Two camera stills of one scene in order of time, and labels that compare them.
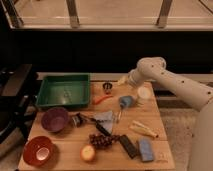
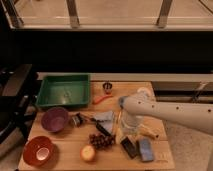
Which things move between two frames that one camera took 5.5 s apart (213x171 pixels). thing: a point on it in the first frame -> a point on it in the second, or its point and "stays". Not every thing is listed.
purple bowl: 55,119 stays
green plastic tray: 65,90 stays
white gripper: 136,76 -> 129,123
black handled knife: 97,123 stays
